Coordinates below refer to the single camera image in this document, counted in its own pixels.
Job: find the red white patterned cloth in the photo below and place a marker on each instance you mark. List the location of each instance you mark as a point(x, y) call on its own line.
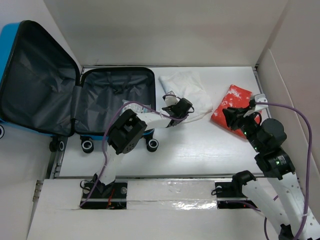
point(235, 97)

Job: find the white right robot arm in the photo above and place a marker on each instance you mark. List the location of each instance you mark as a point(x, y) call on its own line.
point(293, 219)

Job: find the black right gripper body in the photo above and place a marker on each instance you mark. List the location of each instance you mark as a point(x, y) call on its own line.
point(247, 125)

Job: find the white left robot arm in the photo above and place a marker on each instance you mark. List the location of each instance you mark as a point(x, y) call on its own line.
point(125, 130)

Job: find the blue hard-shell suitcase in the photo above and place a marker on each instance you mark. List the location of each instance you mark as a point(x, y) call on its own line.
point(43, 90)

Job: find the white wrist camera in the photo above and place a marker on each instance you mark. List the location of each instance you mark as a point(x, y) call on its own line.
point(257, 103)
point(170, 99)

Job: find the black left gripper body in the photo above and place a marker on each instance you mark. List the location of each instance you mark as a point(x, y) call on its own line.
point(184, 116)

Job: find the clear plastic toiletry packet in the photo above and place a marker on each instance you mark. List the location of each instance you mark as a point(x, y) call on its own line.
point(135, 107)

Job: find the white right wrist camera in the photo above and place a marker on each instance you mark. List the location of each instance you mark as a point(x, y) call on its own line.
point(257, 103)

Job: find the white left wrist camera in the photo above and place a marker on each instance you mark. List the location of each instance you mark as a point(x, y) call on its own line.
point(170, 99)

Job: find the silver foil tape strip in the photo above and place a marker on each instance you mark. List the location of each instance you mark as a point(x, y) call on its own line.
point(170, 194)

